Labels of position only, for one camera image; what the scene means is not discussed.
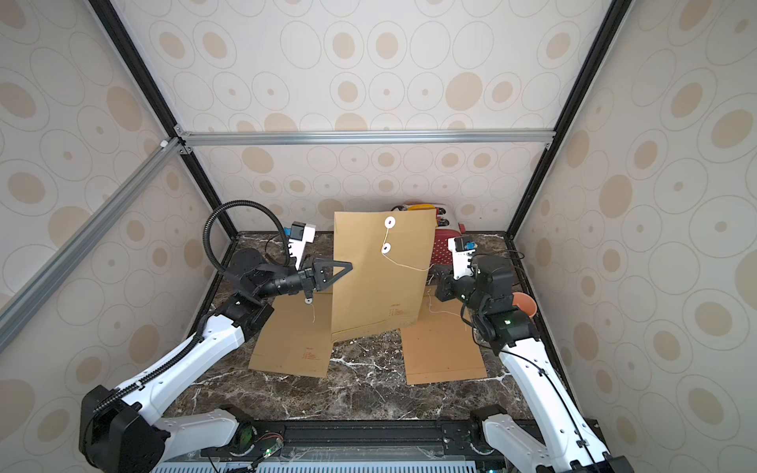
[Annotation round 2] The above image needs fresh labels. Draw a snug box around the kraft file bag stack top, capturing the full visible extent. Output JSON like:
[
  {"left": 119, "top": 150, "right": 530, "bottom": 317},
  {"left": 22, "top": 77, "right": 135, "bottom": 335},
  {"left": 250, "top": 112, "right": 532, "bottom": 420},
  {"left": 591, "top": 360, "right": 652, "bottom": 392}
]
[{"left": 331, "top": 210, "right": 437, "bottom": 342}]

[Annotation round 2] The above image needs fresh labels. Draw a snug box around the kraft file bag stack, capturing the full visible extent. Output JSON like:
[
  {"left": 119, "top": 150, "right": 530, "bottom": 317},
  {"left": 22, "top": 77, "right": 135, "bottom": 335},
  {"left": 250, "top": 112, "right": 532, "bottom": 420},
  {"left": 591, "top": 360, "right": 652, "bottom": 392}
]
[
  {"left": 331, "top": 210, "right": 437, "bottom": 342},
  {"left": 400, "top": 286, "right": 487, "bottom": 385}
]

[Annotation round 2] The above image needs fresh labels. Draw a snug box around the white string of stack bag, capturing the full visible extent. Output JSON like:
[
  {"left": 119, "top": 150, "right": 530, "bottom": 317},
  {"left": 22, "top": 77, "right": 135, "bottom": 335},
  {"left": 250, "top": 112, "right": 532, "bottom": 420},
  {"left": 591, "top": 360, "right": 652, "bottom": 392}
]
[{"left": 379, "top": 216, "right": 436, "bottom": 274}]

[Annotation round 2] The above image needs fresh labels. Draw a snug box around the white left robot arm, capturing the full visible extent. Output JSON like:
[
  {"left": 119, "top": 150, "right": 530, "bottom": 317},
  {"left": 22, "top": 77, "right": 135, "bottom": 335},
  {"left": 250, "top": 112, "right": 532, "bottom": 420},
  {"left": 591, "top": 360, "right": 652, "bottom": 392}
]
[{"left": 79, "top": 250, "right": 352, "bottom": 472}]

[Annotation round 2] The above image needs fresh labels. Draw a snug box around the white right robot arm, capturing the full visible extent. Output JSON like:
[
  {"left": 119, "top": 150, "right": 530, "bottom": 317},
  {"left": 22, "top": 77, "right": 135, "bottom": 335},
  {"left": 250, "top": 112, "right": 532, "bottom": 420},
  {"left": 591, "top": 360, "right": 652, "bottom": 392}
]
[{"left": 432, "top": 251, "right": 633, "bottom": 472}]

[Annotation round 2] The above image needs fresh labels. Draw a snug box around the kraft file bag stack bottom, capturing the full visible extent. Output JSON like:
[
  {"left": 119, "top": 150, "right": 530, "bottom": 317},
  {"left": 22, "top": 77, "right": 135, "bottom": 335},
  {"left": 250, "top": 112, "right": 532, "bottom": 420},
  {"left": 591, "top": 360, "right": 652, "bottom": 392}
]
[{"left": 400, "top": 286, "right": 487, "bottom": 385}]

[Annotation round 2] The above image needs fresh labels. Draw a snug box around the orange cup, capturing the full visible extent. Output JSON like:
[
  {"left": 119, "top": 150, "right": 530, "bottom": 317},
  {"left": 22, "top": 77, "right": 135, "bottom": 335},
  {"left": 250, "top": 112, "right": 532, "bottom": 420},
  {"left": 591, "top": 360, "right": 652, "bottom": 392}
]
[{"left": 513, "top": 292, "right": 538, "bottom": 317}]

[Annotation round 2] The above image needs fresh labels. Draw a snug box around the red toaster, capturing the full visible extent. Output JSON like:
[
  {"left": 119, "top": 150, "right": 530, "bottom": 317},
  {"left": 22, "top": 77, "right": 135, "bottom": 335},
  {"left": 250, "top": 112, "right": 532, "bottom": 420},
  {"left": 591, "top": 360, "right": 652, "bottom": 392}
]
[{"left": 389, "top": 202, "right": 468, "bottom": 267}]

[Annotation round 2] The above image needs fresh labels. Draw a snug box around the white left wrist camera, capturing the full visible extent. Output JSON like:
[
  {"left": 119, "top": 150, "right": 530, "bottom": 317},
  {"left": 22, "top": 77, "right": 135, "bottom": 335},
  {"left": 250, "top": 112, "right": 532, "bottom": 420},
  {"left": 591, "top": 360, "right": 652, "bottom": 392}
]
[{"left": 285, "top": 222, "right": 317, "bottom": 269}]

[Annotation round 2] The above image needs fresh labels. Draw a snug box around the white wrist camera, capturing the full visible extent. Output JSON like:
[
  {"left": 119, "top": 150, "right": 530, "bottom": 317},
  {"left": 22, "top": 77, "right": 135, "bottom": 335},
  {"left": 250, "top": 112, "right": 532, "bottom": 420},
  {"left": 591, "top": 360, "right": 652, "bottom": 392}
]
[
  {"left": 447, "top": 235, "right": 477, "bottom": 280},
  {"left": 285, "top": 222, "right": 317, "bottom": 269}
]

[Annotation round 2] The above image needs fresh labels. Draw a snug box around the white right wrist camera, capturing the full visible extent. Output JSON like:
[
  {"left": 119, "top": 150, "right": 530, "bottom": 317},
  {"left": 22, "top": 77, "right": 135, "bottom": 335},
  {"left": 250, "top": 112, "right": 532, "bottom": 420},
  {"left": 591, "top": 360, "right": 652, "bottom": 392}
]
[{"left": 447, "top": 235, "right": 477, "bottom": 280}]

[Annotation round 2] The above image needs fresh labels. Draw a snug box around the black corrugated cable conduit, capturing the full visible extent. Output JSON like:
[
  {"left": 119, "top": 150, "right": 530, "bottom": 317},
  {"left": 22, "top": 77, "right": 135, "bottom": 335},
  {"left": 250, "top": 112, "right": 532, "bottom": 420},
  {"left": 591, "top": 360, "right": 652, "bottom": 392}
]
[{"left": 202, "top": 199, "right": 292, "bottom": 279}]

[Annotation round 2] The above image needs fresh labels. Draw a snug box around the aluminium rail back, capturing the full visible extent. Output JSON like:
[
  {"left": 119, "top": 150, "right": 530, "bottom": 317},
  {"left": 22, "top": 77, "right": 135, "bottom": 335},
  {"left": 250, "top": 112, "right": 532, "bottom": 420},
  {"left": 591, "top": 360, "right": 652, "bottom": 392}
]
[{"left": 179, "top": 128, "right": 555, "bottom": 147}]

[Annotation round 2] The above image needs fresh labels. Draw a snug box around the aluminium rail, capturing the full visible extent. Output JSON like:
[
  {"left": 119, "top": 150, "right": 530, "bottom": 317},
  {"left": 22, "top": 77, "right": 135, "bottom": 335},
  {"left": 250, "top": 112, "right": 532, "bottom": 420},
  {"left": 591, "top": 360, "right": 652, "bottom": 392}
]
[
  {"left": 1, "top": 137, "right": 181, "bottom": 349},
  {"left": 179, "top": 128, "right": 555, "bottom": 147}
]

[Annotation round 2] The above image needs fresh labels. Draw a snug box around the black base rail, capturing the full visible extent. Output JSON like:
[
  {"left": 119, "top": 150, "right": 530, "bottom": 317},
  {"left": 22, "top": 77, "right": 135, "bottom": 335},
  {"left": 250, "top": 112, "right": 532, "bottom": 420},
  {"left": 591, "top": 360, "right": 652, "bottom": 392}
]
[{"left": 200, "top": 419, "right": 508, "bottom": 471}]

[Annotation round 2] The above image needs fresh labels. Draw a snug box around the aluminium rail left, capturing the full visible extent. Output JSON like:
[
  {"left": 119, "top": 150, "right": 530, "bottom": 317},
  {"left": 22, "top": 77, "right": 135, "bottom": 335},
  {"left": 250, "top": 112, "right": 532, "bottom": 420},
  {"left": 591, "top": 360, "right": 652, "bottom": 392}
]
[{"left": 1, "top": 137, "right": 181, "bottom": 349}]

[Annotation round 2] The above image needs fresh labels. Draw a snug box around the black corner frame post left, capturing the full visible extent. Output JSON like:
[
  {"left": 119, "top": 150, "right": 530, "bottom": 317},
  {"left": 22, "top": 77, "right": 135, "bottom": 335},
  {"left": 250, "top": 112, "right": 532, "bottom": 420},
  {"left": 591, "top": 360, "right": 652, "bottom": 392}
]
[{"left": 87, "top": 0, "right": 221, "bottom": 210}]

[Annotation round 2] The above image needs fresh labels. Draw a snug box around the black corner frame post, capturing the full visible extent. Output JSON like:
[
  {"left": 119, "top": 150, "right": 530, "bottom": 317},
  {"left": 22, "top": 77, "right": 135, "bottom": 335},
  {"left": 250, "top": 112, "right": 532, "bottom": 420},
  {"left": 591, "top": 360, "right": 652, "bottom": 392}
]
[
  {"left": 506, "top": 0, "right": 633, "bottom": 242},
  {"left": 87, "top": 0, "right": 221, "bottom": 210}
]

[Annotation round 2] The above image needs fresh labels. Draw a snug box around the black corner frame post right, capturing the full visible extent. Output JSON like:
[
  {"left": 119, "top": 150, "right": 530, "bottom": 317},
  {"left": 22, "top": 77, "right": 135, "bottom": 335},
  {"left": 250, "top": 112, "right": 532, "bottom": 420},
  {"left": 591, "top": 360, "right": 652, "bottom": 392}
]
[{"left": 506, "top": 0, "right": 633, "bottom": 242}]

